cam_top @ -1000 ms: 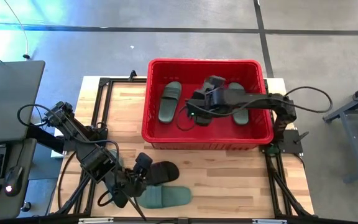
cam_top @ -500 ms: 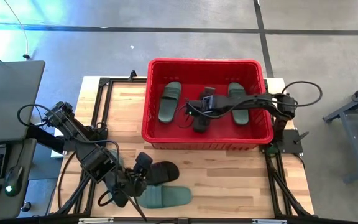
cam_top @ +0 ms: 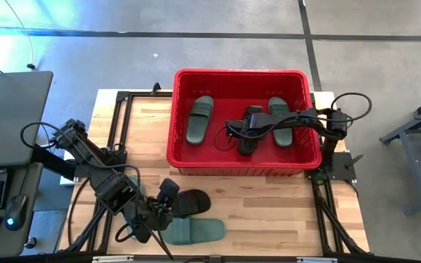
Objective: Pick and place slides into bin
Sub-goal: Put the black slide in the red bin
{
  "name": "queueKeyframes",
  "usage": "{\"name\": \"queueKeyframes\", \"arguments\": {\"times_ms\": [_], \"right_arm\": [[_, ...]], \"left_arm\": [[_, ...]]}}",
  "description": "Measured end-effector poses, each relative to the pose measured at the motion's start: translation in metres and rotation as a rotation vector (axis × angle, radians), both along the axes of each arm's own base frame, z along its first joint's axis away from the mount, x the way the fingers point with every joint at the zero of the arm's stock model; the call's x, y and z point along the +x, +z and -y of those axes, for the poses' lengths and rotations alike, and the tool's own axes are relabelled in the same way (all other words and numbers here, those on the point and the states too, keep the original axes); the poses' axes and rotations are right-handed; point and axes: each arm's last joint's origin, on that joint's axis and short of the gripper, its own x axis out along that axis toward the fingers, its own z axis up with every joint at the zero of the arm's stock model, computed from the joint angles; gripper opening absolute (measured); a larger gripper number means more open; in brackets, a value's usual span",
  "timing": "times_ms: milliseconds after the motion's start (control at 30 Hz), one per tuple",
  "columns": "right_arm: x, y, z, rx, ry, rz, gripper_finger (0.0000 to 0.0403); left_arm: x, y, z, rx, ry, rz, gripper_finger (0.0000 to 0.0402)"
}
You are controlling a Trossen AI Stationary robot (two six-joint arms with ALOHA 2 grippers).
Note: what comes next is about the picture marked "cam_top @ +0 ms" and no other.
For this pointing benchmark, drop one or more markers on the grey laptop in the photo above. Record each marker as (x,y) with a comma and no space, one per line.
(9,117)

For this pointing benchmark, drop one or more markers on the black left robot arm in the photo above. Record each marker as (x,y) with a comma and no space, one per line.
(112,188)

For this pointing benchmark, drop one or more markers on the black table edge rail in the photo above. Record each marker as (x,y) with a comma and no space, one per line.
(188,260)

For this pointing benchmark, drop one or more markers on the red plastic bin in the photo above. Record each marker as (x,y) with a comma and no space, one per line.
(261,160)

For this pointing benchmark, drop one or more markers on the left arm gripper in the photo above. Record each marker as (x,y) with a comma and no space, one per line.
(152,219)

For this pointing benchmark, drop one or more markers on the black aluminium frame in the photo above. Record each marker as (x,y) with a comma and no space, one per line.
(123,95)
(325,210)

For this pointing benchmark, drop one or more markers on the desk caster wheel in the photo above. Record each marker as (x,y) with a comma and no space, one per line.
(30,243)

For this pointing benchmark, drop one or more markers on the small black frame clamp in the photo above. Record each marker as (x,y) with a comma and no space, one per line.
(156,87)

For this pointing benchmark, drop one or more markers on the white metal bracket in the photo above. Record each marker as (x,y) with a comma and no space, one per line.
(112,259)
(316,260)

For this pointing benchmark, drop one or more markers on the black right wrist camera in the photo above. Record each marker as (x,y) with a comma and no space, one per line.
(258,120)

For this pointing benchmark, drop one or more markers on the black computer mouse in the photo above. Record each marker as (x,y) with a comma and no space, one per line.
(15,212)

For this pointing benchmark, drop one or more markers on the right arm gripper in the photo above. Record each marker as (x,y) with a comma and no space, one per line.
(238,129)

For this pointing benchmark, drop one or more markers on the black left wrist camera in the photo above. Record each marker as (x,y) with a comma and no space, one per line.
(168,190)

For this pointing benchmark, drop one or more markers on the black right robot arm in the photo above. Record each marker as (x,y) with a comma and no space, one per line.
(298,117)

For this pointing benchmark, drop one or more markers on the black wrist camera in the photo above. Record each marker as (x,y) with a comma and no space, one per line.
(168,190)
(258,120)

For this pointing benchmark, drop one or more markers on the black rubber slide sandal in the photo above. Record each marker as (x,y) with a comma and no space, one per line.
(196,202)
(247,146)

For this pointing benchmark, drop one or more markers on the grey-blue metal table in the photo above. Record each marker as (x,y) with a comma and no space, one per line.
(413,168)

